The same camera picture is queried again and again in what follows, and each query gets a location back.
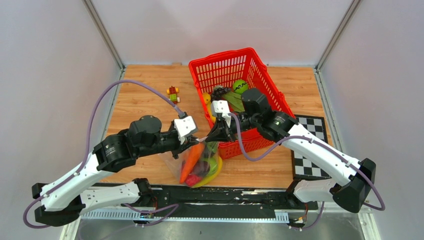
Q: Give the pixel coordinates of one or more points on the green toy apple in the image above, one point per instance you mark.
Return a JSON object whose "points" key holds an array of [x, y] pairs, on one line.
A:
{"points": [[212, 165]]}

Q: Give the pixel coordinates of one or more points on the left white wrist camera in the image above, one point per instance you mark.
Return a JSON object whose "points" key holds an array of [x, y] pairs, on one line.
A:
{"points": [[185, 127]]}

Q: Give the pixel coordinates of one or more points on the red plastic shopping basket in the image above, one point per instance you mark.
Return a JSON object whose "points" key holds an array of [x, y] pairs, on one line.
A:
{"points": [[227, 75]]}

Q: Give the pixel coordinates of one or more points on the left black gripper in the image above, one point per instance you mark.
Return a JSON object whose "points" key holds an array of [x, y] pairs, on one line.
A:
{"points": [[180, 146]]}

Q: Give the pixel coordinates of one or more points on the yellow toy banana bunch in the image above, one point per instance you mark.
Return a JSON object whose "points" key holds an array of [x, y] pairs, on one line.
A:
{"points": [[206, 180]]}

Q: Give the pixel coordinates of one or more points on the single yellow toy banana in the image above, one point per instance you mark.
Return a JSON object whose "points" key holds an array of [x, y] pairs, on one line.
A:
{"points": [[207, 99]]}

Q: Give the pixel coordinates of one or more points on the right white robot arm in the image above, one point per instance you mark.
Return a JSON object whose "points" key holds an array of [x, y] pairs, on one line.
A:
{"points": [[351, 184]]}

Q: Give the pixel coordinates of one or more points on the clear zip top bag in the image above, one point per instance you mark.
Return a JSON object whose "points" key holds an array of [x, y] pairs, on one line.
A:
{"points": [[175, 165]]}

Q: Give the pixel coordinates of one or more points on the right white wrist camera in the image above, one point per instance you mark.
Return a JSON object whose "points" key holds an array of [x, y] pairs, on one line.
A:
{"points": [[220, 110]]}

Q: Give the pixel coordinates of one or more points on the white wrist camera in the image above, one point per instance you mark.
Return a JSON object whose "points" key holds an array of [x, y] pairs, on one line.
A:
{"points": [[185, 127], [220, 110]]}

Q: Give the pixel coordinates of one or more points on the dark purple toy plum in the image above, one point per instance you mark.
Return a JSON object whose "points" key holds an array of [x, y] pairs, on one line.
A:
{"points": [[201, 169]]}

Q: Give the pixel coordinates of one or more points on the colourful toy block car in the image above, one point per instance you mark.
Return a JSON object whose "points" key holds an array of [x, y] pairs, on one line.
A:
{"points": [[173, 94]]}

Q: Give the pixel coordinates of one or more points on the black toy grape bunch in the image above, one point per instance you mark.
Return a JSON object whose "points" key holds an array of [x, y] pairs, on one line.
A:
{"points": [[218, 92]]}

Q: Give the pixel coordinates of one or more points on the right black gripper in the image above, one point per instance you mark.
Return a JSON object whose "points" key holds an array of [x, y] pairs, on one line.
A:
{"points": [[220, 132]]}

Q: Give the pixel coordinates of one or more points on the green toy lettuce leaf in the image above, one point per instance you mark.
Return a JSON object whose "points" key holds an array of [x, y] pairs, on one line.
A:
{"points": [[235, 102]]}

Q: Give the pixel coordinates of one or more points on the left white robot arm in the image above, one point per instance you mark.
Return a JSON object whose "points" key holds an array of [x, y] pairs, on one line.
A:
{"points": [[73, 195]]}

